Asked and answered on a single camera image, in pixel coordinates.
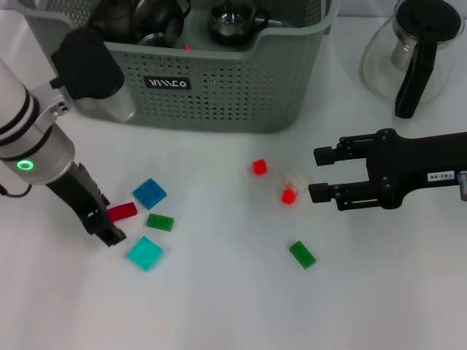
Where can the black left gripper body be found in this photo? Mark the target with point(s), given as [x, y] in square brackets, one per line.
[80, 197]

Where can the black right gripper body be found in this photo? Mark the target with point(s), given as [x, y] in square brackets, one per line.
[408, 164]

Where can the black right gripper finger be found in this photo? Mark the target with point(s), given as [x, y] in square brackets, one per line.
[320, 193]
[324, 156]

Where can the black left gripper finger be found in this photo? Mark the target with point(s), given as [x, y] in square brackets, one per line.
[111, 237]

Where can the dark red long brick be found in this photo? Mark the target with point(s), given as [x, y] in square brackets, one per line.
[122, 211]

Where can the cyan square brick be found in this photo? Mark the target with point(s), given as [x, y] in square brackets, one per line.
[145, 254]

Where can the green rectangular brick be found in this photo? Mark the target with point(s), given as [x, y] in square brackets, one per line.
[160, 221]
[303, 255]

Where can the blue square brick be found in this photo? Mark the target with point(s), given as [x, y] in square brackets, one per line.
[149, 193]

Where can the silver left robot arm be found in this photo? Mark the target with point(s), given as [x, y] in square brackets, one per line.
[29, 138]

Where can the grey perforated storage bin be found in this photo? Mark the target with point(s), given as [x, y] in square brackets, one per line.
[237, 98]

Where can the white toy brick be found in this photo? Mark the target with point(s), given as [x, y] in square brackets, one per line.
[296, 178]

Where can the small red cube brick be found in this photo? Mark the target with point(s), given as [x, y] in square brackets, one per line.
[259, 167]
[288, 196]

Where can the black ceramic teapot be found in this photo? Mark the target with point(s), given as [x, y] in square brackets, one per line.
[109, 22]

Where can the left wrist camera housing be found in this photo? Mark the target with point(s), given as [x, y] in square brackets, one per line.
[91, 73]

